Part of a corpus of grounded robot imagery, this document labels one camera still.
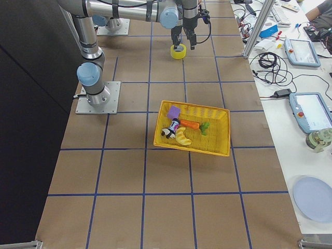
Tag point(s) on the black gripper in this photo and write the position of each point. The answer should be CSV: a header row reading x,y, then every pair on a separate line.
x,y
189,24

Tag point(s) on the yellow tape roll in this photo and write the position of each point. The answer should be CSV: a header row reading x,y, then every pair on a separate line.
x,y
179,52

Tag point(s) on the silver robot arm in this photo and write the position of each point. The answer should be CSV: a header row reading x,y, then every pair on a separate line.
x,y
177,16
109,23

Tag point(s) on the purple toy cube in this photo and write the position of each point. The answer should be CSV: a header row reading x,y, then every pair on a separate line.
x,y
173,112

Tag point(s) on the white paper sheet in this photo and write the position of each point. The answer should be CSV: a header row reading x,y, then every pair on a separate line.
x,y
265,44

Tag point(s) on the blue white cardboard box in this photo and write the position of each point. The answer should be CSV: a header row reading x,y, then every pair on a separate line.
x,y
268,31

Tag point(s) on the small white toy bottle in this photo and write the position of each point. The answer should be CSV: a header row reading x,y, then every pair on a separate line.
x,y
174,125

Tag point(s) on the orange toy carrot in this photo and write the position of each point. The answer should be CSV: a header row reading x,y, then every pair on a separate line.
x,y
195,125

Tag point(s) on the white keyboard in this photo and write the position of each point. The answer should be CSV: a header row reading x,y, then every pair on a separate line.
x,y
280,16

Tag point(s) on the yellow plastic woven basket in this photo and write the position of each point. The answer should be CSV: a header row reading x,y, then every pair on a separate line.
x,y
217,139

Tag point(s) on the toy panda figure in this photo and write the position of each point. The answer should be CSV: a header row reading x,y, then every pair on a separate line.
x,y
168,133

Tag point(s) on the toy croissant bread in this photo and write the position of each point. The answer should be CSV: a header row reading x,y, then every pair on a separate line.
x,y
181,138

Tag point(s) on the black power adapter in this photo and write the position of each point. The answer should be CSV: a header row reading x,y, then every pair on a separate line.
x,y
282,93

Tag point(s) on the far blue teach pendant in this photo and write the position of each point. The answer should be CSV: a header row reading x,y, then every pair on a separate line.
x,y
301,53

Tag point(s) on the blue teach pendant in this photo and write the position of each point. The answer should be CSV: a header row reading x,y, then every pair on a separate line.
x,y
310,111
301,53

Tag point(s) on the person at desk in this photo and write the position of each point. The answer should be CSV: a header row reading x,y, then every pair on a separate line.
x,y
320,16

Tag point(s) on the near blue teach pendant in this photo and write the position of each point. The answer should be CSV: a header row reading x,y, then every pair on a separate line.
x,y
310,111

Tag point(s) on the glass jar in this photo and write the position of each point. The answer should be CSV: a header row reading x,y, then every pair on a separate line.
x,y
318,140

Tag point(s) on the light blue plate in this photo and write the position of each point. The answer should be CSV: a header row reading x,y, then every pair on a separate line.
x,y
313,198

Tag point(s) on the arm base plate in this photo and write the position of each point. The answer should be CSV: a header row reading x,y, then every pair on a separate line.
x,y
123,31
105,102

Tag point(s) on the aluminium frame post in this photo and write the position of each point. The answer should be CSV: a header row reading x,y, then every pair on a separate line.
x,y
262,17

